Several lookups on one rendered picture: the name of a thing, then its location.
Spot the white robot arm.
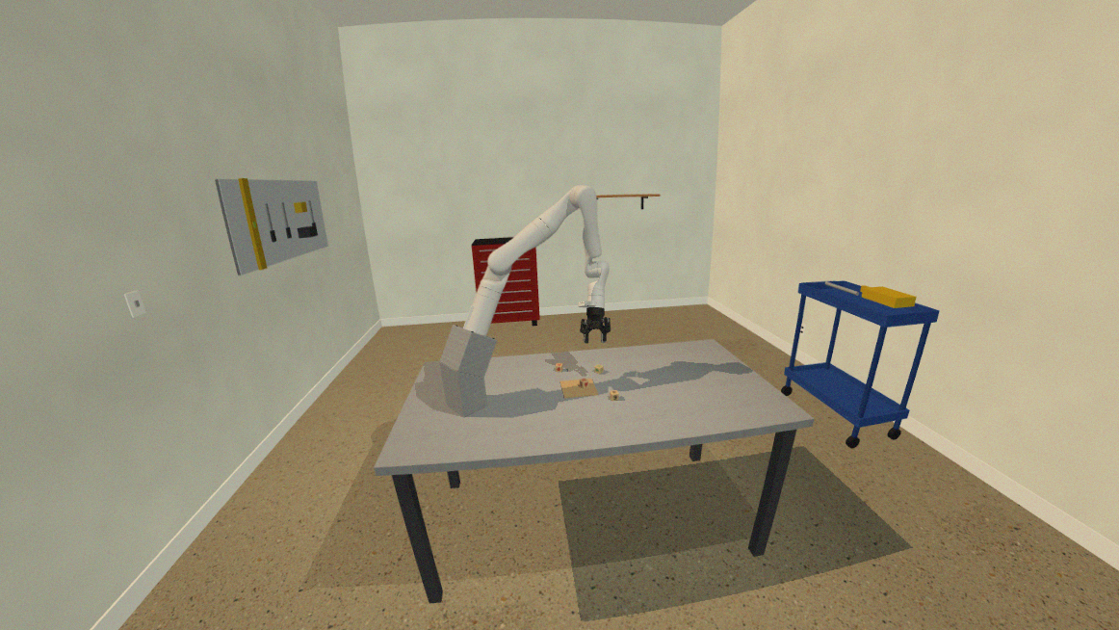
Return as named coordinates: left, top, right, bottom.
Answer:
left=463, top=185, right=610, bottom=336

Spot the tan flat mat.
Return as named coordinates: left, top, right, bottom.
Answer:
left=560, top=379, right=598, bottom=399

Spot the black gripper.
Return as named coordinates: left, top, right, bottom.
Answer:
left=580, top=307, right=611, bottom=344

